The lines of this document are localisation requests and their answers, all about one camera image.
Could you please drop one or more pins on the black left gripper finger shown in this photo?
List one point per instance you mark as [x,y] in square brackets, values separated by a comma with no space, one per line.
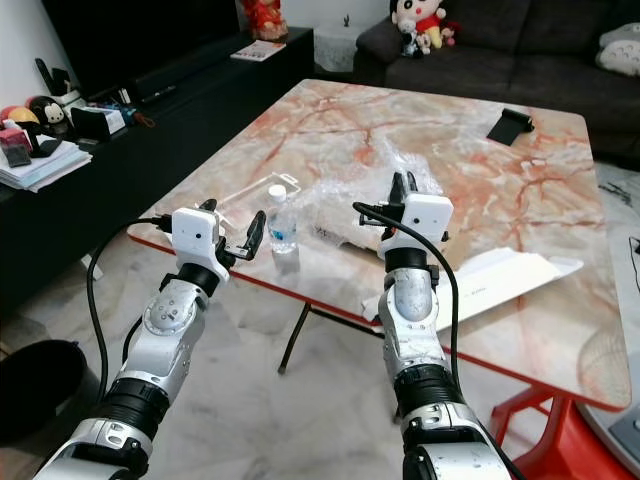
[256,232]
[208,205]

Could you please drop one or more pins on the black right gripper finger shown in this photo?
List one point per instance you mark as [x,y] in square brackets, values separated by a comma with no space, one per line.
[397,190]
[411,188]

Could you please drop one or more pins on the clear plastic wrap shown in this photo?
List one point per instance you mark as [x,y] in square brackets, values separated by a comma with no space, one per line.
[360,185]

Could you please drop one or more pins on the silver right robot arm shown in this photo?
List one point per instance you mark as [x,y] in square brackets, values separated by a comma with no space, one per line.
[410,310]

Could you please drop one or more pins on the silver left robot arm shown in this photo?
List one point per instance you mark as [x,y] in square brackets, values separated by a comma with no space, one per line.
[165,320]

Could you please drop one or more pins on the black rubbish bin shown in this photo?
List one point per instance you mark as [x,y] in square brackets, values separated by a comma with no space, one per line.
[35,390]

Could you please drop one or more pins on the clear water bottle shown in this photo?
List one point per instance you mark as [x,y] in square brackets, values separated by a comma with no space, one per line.
[282,228]

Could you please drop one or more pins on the marble pattern folding table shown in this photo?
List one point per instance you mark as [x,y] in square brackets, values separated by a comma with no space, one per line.
[410,120]

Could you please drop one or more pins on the black phone stand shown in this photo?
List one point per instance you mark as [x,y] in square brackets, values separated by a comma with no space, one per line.
[510,125]

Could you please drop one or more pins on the white long carton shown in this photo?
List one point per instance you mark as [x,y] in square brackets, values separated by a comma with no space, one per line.
[510,275]

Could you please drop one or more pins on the white paper stack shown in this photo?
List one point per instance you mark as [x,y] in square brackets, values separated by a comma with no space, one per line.
[50,168]

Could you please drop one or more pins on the pink printed booklet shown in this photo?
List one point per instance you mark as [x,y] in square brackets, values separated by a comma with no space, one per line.
[258,50]

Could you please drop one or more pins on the dark brown sofa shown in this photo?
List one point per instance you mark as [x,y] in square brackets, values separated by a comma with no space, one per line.
[530,70]

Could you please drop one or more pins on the cartoon boy plush doll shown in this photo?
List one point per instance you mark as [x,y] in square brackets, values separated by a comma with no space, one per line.
[420,18]

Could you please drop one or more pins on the black television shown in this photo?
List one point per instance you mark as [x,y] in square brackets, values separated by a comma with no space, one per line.
[140,40]

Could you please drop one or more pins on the black mouse plush toy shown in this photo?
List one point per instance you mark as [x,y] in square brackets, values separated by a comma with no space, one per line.
[50,112]

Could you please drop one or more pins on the dark red small box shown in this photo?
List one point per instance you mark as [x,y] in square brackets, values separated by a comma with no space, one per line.
[20,145]

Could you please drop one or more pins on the red plush decoration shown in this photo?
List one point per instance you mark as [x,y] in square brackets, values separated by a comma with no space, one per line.
[263,15]

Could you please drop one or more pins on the red yellow plush toy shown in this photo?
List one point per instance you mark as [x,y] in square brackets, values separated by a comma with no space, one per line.
[12,113]

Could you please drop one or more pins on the grey round plush toy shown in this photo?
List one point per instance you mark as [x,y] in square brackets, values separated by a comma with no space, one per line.
[620,52]

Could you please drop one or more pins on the red plastic stool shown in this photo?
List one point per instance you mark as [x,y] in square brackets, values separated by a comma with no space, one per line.
[560,440]

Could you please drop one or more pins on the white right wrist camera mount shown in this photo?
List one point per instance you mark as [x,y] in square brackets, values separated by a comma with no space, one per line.
[425,215]

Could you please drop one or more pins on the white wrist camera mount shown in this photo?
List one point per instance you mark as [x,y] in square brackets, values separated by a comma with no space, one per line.
[198,235]
[425,215]

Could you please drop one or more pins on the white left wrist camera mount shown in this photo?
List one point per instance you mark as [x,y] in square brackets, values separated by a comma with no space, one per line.
[198,235]

